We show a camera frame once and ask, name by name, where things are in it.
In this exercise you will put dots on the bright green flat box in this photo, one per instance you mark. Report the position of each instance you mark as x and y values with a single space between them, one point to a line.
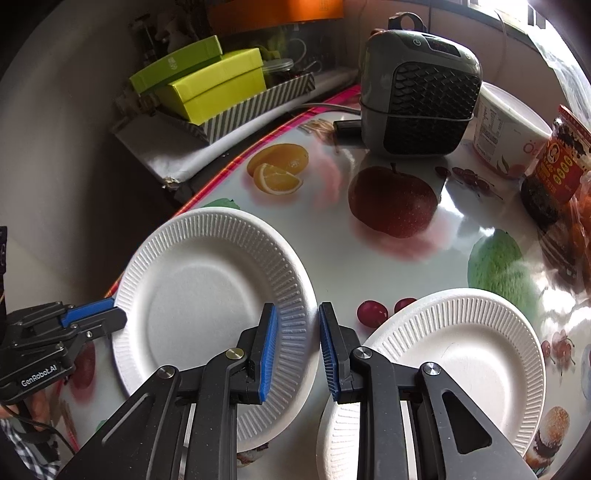
176 65

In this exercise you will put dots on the orange round lid container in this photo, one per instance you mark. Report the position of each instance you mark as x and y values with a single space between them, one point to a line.
230 17

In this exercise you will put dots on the red-label sauce jar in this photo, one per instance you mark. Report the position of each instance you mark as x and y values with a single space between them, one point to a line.
561 164

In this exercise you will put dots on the white yogurt tub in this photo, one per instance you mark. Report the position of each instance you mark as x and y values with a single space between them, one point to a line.
508 134

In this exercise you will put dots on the left hand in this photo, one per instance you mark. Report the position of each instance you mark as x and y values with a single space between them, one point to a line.
38 406

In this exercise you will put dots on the white paper plate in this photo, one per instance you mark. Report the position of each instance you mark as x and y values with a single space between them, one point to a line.
485 344
195 284

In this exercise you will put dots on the grey portable heater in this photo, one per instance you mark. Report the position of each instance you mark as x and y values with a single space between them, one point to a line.
418 90

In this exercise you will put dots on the yellow-green box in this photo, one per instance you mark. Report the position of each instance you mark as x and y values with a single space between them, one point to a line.
203 94

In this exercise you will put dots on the glass jar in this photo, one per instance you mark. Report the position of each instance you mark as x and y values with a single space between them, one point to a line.
278 71

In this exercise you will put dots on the grey side shelf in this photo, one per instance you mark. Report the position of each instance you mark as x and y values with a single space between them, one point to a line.
174 155

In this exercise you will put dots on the checkered sleeve forearm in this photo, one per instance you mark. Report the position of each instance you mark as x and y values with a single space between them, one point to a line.
29 456

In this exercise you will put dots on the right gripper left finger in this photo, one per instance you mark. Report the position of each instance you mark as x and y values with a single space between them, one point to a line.
182 424

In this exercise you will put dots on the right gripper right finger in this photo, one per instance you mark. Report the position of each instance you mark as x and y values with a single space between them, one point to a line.
452 436

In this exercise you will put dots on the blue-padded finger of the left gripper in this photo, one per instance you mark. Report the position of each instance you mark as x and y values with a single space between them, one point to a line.
94 320

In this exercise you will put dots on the black controller box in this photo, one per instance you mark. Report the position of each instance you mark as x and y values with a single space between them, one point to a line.
3 247

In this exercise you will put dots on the bag of oranges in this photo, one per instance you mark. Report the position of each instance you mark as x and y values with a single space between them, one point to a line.
566 244

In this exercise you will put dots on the striped tray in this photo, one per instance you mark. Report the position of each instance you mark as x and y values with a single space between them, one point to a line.
234 117

